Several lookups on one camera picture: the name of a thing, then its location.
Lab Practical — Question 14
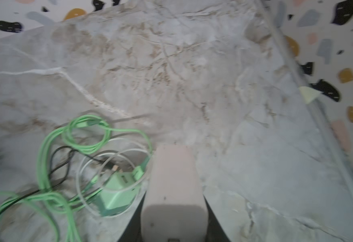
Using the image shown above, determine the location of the light green cable bundle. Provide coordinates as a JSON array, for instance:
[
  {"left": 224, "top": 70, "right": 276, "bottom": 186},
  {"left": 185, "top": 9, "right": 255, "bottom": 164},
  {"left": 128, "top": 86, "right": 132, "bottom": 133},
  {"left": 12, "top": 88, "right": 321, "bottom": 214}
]
[{"left": 0, "top": 114, "right": 153, "bottom": 242}]

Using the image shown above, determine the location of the green charger plug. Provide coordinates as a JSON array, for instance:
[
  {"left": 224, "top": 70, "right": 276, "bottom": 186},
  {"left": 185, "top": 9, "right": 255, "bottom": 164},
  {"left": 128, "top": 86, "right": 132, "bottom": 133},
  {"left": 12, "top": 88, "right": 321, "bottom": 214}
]
[{"left": 93, "top": 166, "right": 145, "bottom": 217}]

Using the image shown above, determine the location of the white rectangular charger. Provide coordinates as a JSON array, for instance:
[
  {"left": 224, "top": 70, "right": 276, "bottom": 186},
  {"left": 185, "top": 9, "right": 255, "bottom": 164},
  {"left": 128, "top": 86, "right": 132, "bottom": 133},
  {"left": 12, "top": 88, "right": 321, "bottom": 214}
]
[{"left": 141, "top": 145, "right": 209, "bottom": 242}]

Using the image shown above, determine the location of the black usb cable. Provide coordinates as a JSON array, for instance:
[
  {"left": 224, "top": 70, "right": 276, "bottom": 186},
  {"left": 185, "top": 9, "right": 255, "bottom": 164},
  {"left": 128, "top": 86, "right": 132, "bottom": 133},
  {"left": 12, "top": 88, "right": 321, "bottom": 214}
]
[{"left": 0, "top": 146, "right": 114, "bottom": 237}]

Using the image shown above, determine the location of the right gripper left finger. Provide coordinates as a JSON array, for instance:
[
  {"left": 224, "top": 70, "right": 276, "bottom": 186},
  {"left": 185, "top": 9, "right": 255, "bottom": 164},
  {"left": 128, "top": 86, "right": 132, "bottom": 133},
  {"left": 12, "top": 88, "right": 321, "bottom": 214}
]
[{"left": 117, "top": 195, "right": 145, "bottom": 242}]

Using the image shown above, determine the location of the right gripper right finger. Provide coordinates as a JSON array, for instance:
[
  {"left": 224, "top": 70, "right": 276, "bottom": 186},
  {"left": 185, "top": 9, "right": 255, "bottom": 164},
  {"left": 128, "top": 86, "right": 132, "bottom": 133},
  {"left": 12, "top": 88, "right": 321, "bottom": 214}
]
[{"left": 204, "top": 197, "right": 230, "bottom": 242}]

